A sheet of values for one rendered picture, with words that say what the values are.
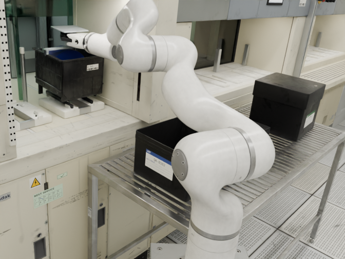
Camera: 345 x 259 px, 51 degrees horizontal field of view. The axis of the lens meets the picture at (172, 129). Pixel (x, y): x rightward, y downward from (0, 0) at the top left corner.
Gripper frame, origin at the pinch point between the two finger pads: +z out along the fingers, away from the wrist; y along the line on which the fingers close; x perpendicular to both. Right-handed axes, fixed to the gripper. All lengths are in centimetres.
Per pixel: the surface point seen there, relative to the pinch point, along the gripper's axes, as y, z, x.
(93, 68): 5.0, -10.8, -12.1
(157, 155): -5, -60, -31
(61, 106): -7.8, -5.1, -28.8
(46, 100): -8.5, 4.9, -28.9
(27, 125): -26.8, -11.3, -30.7
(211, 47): 128, 12, -18
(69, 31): -3.4, -5.6, 3.1
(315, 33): 310, 3, -16
